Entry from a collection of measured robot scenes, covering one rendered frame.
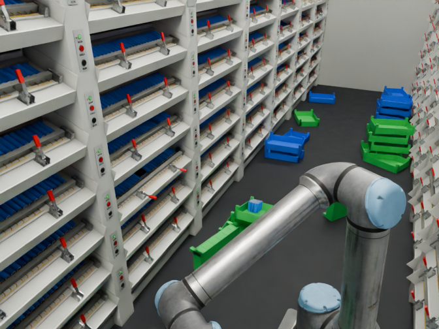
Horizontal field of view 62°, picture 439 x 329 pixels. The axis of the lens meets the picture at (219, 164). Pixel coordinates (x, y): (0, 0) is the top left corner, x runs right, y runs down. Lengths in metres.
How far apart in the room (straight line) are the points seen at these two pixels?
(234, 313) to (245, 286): 0.18
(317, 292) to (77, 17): 1.23
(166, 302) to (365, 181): 0.59
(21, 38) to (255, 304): 1.46
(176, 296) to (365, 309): 0.57
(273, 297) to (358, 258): 0.90
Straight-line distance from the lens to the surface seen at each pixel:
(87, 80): 1.26
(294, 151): 3.06
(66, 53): 1.22
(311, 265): 2.13
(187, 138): 1.93
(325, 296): 1.47
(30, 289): 1.36
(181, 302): 0.97
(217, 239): 1.92
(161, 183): 1.76
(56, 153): 1.25
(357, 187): 1.00
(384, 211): 0.99
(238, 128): 2.58
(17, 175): 1.17
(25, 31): 1.12
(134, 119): 1.48
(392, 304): 2.06
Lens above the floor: 1.43
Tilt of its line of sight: 28 degrees down
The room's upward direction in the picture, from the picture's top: straight up
